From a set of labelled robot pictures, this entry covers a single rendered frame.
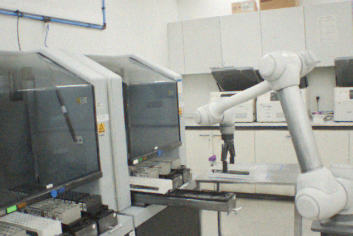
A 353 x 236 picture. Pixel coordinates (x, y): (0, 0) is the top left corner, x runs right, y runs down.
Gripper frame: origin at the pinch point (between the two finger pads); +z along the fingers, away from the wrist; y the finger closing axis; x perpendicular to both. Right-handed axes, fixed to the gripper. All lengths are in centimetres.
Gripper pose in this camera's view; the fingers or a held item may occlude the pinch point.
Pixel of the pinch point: (228, 166)
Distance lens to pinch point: 216.1
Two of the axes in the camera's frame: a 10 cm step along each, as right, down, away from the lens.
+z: 0.6, 9.9, 0.9
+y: 5.0, -1.1, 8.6
